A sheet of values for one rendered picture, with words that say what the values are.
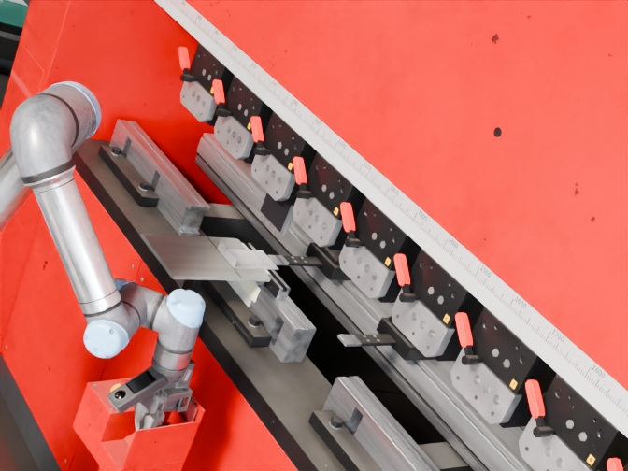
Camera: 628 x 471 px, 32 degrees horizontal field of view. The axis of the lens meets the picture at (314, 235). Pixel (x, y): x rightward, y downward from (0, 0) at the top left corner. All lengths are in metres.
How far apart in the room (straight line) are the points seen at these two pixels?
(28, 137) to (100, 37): 1.22
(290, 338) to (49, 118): 0.81
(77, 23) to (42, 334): 0.91
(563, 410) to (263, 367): 0.80
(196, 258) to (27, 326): 1.03
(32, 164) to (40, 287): 1.41
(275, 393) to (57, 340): 1.02
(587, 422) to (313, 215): 0.83
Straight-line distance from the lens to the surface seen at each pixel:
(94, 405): 2.35
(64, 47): 3.12
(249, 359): 2.45
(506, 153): 1.99
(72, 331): 3.13
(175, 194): 2.90
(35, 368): 3.36
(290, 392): 2.40
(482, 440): 2.39
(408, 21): 2.22
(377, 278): 2.23
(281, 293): 2.53
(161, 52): 3.24
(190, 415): 2.33
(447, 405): 2.46
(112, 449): 2.34
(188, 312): 2.11
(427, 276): 2.10
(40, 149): 1.95
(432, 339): 2.09
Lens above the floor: 2.10
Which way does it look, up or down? 23 degrees down
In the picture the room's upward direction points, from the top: 23 degrees clockwise
